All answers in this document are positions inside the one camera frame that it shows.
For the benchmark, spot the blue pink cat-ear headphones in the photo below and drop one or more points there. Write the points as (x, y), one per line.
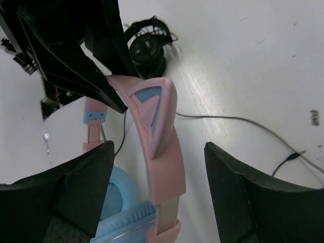
(152, 104)

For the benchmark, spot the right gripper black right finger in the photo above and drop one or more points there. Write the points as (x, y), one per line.
(251, 206)

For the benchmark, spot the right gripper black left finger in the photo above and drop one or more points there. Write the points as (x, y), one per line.
(62, 204)

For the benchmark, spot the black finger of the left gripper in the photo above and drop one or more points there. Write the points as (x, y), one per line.
(105, 38)
(59, 55)

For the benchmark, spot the small black on-ear headphones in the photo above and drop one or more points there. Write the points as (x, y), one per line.
(147, 53)

